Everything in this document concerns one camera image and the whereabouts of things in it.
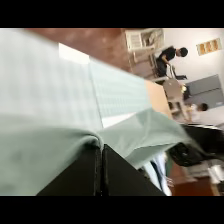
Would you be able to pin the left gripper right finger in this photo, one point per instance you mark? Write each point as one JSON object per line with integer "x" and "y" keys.
{"x": 123, "y": 176}

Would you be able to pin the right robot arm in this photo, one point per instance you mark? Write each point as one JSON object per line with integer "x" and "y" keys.
{"x": 207, "y": 137}

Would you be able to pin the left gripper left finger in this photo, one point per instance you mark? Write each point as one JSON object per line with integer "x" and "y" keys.
{"x": 80, "y": 176}

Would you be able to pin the heap of clothes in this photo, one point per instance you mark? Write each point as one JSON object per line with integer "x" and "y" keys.
{"x": 159, "y": 173}

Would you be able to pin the pale green garment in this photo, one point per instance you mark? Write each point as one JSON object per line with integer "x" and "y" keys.
{"x": 36, "y": 156}

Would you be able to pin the person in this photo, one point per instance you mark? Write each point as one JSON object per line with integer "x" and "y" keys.
{"x": 166, "y": 55}
{"x": 201, "y": 107}

